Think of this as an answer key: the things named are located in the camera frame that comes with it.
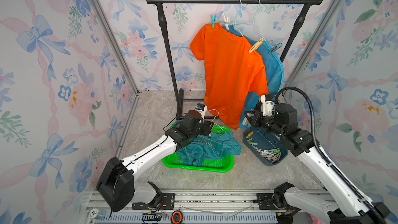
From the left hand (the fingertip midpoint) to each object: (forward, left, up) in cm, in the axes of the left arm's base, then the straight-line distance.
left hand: (211, 122), depth 79 cm
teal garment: (-7, -4, -11) cm, 14 cm away
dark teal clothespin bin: (-4, -32, -18) cm, 37 cm away
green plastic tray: (-15, -5, -20) cm, 25 cm away
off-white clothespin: (-5, -14, +8) cm, 17 cm away
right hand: (-1, -16, +10) cm, 19 cm away
